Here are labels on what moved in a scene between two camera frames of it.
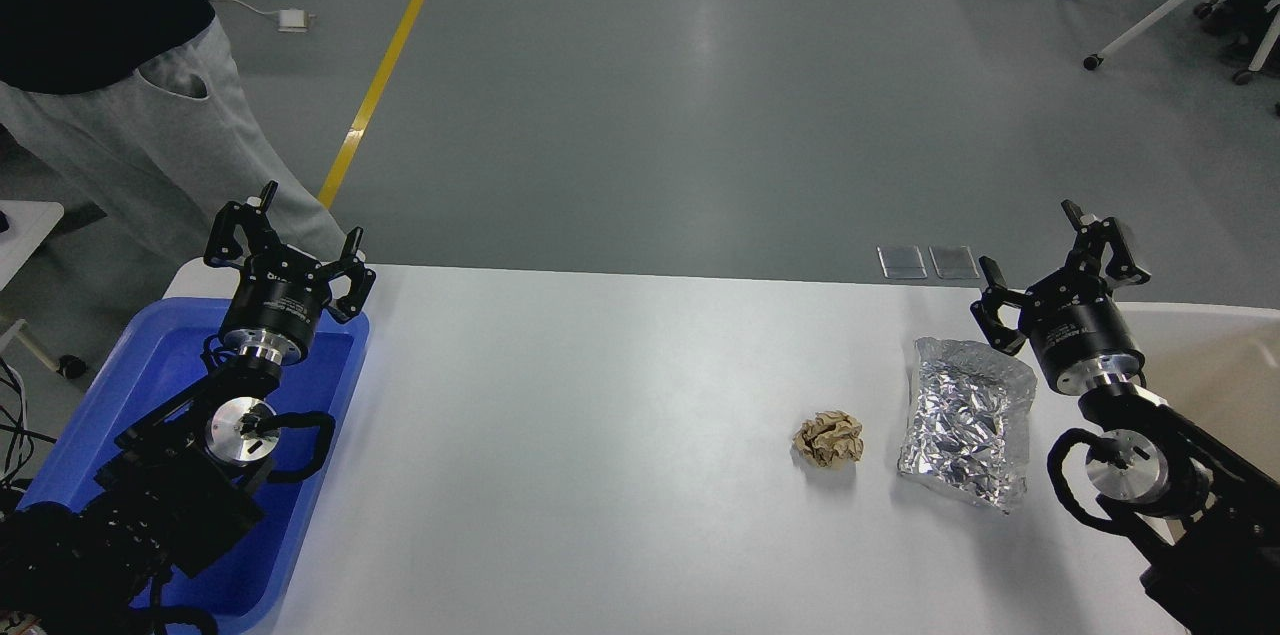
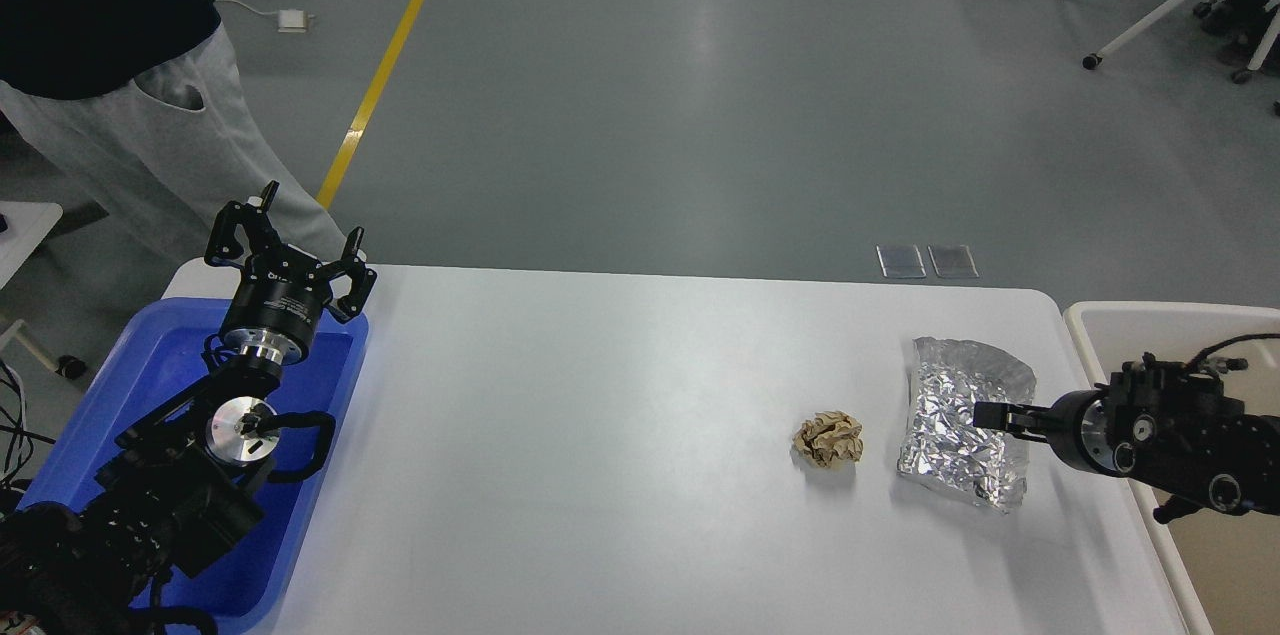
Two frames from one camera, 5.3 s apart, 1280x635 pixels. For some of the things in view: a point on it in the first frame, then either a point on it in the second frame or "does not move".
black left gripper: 281,291 does not move
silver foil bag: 966,421 does not move
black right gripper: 1071,320 -> 1088,433
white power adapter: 296,21 does not move
